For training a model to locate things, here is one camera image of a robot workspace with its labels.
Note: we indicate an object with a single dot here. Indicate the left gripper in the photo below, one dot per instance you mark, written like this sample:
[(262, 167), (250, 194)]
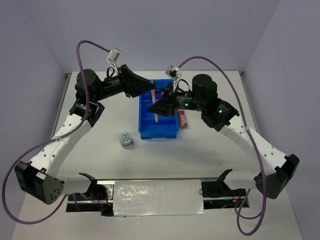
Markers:
[(133, 85)]

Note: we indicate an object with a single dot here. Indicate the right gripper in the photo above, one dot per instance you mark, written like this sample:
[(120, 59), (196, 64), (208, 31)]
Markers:
[(165, 106)]

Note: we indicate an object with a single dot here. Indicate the orange thin pen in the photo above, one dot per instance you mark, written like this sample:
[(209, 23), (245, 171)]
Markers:
[(153, 98)]

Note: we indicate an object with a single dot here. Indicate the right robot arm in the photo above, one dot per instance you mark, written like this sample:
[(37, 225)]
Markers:
[(278, 167)]

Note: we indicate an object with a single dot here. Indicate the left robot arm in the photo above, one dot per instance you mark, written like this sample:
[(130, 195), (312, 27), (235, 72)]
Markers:
[(39, 176)]

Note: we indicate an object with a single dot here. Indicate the blue plastic compartment tray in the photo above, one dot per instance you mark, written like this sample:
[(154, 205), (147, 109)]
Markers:
[(166, 127)]

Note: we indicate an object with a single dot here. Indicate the left blue tape roll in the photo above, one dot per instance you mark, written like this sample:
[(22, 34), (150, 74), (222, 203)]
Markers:
[(126, 140)]

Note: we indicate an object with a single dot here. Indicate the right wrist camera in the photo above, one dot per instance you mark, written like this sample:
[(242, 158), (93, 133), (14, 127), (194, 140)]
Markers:
[(175, 74)]

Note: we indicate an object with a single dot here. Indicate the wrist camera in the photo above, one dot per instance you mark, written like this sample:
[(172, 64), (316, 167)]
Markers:
[(175, 74), (113, 56)]

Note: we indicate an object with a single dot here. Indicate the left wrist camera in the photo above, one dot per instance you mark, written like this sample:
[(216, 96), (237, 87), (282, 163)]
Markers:
[(113, 56)]

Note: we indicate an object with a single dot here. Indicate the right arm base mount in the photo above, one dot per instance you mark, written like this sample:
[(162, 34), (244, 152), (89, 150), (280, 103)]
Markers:
[(216, 195)]

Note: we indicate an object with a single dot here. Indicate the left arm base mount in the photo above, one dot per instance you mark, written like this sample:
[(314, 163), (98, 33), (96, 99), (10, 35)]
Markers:
[(100, 201)]

